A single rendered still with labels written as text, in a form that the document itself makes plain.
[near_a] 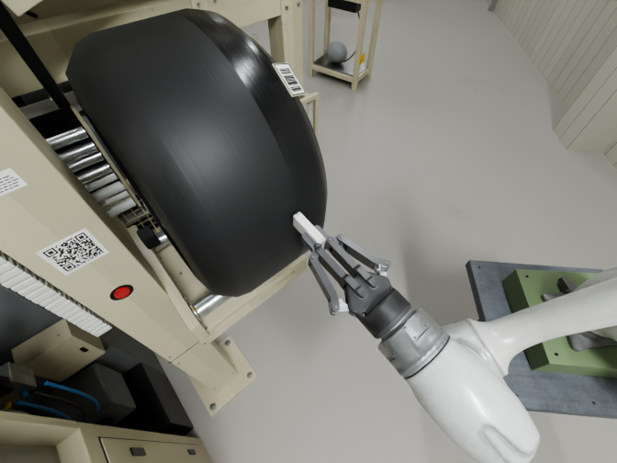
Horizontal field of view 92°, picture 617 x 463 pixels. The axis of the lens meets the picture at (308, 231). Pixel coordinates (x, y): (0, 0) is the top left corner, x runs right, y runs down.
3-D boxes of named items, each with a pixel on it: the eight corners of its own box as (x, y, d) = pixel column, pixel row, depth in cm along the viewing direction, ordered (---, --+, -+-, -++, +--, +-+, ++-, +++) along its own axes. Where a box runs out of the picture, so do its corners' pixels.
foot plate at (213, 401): (211, 417, 141) (210, 416, 139) (185, 370, 153) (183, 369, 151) (258, 376, 151) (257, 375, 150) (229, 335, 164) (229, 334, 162)
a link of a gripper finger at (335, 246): (373, 288, 45) (379, 283, 46) (325, 236, 49) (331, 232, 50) (366, 297, 49) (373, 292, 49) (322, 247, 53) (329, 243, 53)
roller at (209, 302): (197, 320, 80) (198, 321, 76) (188, 306, 80) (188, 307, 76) (298, 248, 94) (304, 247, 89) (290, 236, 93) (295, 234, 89)
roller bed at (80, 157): (79, 238, 92) (-1, 162, 68) (65, 209, 99) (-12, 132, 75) (142, 206, 100) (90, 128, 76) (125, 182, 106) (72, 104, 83)
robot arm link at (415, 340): (419, 375, 37) (384, 336, 39) (394, 380, 45) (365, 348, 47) (459, 327, 41) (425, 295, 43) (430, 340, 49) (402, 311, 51)
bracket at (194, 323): (201, 344, 78) (189, 331, 70) (140, 246, 96) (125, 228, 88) (212, 334, 80) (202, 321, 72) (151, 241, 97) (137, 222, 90)
